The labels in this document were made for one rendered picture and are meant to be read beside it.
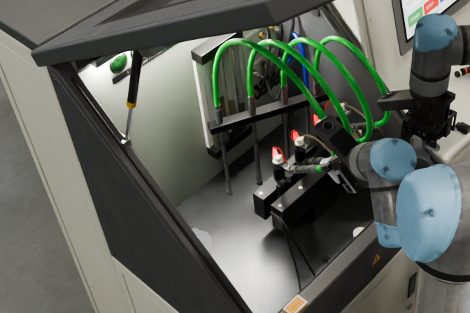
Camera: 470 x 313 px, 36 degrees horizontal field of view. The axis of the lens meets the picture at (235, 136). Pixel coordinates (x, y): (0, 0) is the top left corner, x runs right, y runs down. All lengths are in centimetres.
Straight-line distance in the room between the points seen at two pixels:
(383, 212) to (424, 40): 32
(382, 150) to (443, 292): 35
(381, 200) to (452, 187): 41
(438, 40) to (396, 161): 24
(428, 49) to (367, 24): 53
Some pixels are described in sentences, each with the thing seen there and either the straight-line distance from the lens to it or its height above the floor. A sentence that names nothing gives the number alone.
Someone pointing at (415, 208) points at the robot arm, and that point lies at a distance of 93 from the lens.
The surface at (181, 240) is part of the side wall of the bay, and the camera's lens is 156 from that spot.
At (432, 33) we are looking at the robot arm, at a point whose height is 155.
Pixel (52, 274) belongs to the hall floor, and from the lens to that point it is 308.
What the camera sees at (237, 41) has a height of 141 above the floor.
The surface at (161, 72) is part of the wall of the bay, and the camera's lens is 176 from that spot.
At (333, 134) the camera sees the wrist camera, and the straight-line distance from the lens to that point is 147.
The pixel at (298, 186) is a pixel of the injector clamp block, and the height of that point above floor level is 98.
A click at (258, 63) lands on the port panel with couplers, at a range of 202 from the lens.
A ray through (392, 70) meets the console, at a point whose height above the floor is 109.
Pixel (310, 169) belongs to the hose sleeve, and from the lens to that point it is 167.
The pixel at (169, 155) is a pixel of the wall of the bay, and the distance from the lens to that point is 192.
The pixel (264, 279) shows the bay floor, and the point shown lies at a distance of 187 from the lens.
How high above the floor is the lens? 235
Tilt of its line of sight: 43 degrees down
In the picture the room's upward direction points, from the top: 7 degrees counter-clockwise
